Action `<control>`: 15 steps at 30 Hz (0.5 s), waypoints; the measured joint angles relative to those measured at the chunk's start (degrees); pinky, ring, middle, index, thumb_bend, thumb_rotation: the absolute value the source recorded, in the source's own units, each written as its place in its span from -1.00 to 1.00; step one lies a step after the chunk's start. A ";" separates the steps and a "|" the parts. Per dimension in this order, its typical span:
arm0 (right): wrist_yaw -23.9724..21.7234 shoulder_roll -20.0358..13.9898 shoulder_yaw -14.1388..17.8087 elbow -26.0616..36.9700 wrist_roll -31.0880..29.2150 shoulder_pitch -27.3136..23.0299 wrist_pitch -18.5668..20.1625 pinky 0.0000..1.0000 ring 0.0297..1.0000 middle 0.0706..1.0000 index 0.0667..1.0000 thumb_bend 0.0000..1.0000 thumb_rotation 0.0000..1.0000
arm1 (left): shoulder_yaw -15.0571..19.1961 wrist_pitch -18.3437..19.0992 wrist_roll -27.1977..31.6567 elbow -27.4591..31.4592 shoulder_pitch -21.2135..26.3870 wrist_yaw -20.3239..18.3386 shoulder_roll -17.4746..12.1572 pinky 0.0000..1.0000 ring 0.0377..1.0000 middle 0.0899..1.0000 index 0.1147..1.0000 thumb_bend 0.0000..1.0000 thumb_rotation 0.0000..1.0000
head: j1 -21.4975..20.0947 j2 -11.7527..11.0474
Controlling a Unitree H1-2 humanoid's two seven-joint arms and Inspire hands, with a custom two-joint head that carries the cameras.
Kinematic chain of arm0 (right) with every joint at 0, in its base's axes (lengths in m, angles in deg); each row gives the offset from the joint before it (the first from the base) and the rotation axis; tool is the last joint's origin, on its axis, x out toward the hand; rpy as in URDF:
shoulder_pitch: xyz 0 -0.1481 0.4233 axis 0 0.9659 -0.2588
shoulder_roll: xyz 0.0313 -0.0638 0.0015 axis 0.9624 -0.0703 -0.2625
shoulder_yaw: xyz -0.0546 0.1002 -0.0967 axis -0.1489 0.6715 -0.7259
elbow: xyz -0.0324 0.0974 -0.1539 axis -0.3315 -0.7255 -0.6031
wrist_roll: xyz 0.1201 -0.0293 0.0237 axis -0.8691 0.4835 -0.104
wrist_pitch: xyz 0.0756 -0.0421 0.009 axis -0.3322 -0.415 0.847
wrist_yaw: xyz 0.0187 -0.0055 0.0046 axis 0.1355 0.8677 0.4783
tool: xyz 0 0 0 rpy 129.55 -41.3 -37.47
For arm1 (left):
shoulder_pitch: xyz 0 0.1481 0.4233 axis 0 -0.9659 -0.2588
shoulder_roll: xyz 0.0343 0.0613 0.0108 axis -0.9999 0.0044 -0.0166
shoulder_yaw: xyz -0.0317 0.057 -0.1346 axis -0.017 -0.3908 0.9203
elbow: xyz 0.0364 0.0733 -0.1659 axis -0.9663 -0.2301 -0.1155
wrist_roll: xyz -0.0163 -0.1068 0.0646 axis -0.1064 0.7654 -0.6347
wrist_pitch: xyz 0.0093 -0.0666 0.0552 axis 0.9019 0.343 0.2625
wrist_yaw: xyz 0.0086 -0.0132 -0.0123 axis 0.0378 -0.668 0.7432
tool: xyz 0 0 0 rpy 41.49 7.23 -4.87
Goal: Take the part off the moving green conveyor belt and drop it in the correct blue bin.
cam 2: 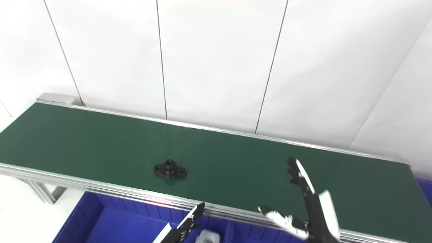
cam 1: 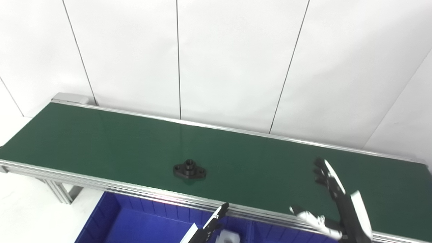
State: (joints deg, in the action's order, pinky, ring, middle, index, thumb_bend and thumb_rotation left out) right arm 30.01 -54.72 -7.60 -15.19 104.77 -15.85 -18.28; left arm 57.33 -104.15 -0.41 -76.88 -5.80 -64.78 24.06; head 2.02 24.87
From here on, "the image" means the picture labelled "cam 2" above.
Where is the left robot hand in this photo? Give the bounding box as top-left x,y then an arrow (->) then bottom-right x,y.
154,202 -> 206,243

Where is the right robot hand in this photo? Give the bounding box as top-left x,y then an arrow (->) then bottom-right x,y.
258,157 -> 341,243

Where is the black flange part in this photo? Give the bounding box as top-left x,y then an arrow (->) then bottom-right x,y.
154,159 -> 188,181

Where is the white block part with hole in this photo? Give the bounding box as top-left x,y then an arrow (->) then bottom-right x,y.
196,229 -> 220,243

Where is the blue plastic bin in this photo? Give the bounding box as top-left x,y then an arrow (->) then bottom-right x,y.
417,178 -> 432,207
224,221 -> 304,243
52,192 -> 233,243

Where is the green conveyor belt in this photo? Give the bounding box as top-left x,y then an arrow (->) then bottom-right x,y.
0,93 -> 432,243

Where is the aluminium conveyor support leg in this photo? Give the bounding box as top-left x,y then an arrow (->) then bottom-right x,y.
19,178 -> 66,205

